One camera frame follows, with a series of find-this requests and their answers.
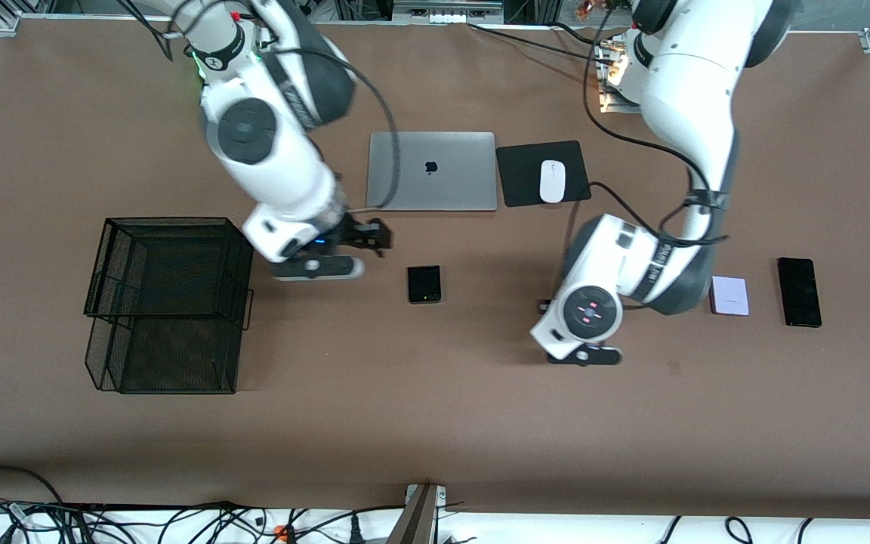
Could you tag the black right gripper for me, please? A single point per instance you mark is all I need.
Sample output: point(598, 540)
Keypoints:
point(360, 230)

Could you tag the small black flip phone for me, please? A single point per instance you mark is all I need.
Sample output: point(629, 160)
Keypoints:
point(424, 285)

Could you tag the lavender flip phone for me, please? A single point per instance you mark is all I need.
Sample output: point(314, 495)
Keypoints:
point(733, 298)

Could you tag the large black smartphone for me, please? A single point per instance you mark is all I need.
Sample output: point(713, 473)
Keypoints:
point(799, 293)

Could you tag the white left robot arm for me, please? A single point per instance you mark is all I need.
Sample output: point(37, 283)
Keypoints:
point(695, 91)

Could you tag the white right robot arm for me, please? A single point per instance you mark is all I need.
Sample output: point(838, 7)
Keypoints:
point(284, 174)

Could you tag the silver closed laptop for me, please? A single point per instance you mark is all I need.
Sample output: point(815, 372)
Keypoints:
point(442, 172)

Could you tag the white computer mouse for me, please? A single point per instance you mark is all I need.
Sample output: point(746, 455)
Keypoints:
point(552, 181)

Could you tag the black mouse pad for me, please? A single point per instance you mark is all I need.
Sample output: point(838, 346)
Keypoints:
point(518, 174)

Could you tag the black mesh two-tier tray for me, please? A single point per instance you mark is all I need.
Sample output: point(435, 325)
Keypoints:
point(178, 264)

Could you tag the white power strip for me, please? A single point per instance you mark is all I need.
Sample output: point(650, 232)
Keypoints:
point(446, 13)

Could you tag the orange plug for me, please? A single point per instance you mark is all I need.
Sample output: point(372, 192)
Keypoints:
point(281, 533)

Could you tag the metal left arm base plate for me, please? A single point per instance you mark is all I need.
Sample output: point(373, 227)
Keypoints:
point(612, 98)

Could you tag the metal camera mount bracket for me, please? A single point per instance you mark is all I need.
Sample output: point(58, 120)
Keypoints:
point(416, 517)

